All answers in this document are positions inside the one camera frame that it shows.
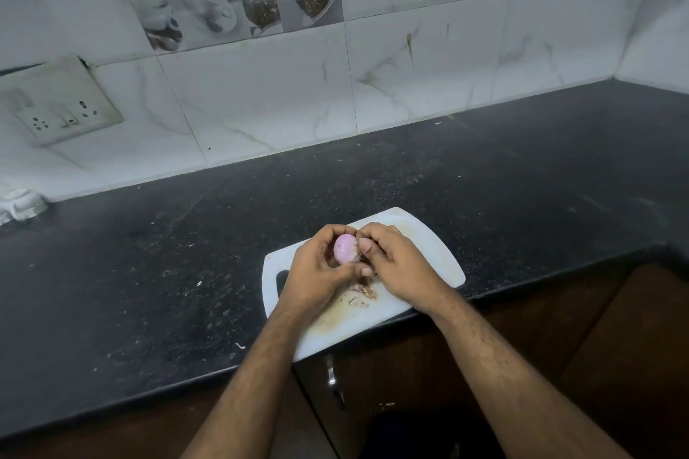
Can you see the person's left hand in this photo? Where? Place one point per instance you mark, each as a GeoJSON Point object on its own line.
{"type": "Point", "coordinates": [312, 276]}

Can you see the person's right hand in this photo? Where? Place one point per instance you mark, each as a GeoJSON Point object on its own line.
{"type": "Point", "coordinates": [409, 267]}

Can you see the small pink onion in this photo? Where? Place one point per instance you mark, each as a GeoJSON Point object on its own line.
{"type": "Point", "coordinates": [345, 250]}

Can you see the onion peel scraps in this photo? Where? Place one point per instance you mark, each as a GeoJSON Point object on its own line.
{"type": "Point", "coordinates": [363, 292]}

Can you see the white plastic cutting board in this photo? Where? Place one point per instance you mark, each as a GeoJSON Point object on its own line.
{"type": "Point", "coordinates": [371, 316]}

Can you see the person's dark trousers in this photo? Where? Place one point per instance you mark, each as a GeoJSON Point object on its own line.
{"type": "Point", "coordinates": [430, 440]}

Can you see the white scalloped ceramic cup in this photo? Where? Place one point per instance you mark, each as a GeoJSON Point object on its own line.
{"type": "Point", "coordinates": [26, 205]}
{"type": "Point", "coordinates": [3, 216]}

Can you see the white wall socket plate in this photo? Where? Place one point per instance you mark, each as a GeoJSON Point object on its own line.
{"type": "Point", "coordinates": [56, 103]}

